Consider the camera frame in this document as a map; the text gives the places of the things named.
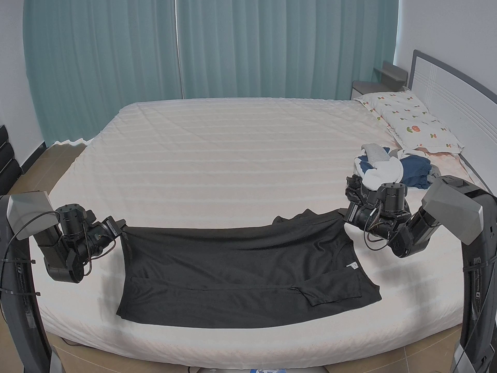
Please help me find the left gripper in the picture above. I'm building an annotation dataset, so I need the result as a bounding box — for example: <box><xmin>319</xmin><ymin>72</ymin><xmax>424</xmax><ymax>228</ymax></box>
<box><xmin>104</xmin><ymin>216</ymin><xmax>127</xmax><ymax>240</ymax></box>

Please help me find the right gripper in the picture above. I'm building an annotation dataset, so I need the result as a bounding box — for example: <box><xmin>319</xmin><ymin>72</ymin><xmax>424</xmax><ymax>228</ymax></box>
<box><xmin>345</xmin><ymin>204</ymin><xmax>367</xmax><ymax>228</ymax></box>

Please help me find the black T-shirt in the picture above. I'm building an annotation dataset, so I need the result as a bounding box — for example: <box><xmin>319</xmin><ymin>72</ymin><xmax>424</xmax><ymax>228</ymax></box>
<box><xmin>116</xmin><ymin>208</ymin><xmax>382</xmax><ymax>329</ymax></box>

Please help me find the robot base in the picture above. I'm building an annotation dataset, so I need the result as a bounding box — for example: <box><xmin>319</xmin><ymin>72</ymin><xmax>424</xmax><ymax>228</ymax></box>
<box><xmin>194</xmin><ymin>365</ymin><xmax>327</xmax><ymax>373</ymax></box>

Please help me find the pile of clothes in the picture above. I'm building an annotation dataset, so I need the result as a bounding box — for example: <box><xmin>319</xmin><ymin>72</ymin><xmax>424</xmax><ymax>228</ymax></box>
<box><xmin>345</xmin><ymin>143</ymin><xmax>442</xmax><ymax>209</ymax></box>

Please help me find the bed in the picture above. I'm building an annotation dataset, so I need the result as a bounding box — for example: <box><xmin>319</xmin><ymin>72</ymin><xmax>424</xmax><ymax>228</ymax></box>
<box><xmin>29</xmin><ymin>49</ymin><xmax>497</xmax><ymax>364</ymax></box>

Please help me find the white printed pillow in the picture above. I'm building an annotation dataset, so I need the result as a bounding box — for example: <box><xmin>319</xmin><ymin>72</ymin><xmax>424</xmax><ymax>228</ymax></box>
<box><xmin>353</xmin><ymin>91</ymin><xmax>465</xmax><ymax>154</ymax></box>

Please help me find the black chest of drawers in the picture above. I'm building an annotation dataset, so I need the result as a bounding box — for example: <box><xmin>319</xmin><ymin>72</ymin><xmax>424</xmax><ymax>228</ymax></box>
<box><xmin>0</xmin><ymin>125</ymin><xmax>22</xmax><ymax>195</ymax></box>

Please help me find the grey bedside table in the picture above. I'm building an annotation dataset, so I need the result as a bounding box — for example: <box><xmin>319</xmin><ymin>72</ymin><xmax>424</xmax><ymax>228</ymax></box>
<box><xmin>351</xmin><ymin>61</ymin><xmax>407</xmax><ymax>101</ymax></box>

